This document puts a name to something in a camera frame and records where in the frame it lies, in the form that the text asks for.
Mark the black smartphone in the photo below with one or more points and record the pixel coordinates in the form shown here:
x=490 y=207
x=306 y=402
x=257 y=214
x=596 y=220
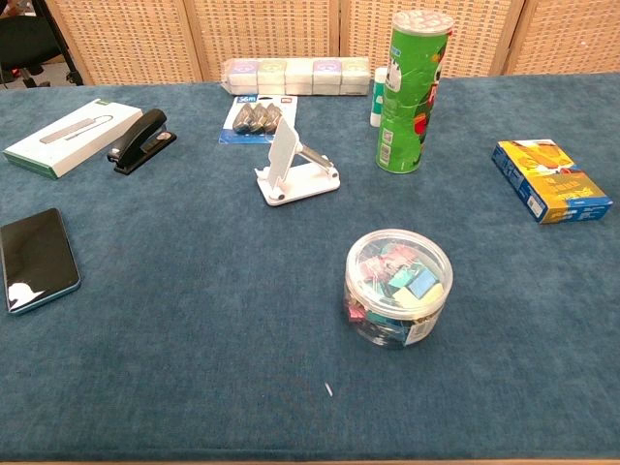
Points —
x=36 y=259

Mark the white folding phone stand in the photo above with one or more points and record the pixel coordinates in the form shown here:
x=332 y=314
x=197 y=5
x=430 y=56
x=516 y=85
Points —
x=295 y=176

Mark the woven rattan folding screen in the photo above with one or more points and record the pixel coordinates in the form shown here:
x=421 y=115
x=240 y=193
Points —
x=290 y=34

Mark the clear jar of binder clips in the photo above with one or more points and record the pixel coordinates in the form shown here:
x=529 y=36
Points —
x=398 y=288

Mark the blue blister pack of clips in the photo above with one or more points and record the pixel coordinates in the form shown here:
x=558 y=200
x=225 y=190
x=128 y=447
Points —
x=257 y=121

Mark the blue velvet tablecloth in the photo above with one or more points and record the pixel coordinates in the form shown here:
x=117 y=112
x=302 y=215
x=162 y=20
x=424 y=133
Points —
x=194 y=315

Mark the white glue stick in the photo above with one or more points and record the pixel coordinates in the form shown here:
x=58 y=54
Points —
x=378 y=99

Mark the pack of pastel cube boxes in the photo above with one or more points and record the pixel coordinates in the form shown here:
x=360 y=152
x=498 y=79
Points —
x=295 y=76

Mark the green chips can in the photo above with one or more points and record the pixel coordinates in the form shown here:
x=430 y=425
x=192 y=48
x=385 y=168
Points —
x=414 y=92

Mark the black stapler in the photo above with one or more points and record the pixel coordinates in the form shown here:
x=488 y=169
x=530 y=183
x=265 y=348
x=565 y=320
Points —
x=140 y=140

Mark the blue yellow card box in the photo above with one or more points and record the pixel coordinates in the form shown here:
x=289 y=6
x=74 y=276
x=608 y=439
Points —
x=549 y=179

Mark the white usb hub box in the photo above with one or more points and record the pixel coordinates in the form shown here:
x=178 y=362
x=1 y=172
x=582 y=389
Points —
x=68 y=135

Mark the black tripod leg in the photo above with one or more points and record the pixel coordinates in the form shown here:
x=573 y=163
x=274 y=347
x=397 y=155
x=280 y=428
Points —
x=63 y=43

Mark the black office chair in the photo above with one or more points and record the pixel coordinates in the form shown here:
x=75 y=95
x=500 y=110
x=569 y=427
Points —
x=24 y=43

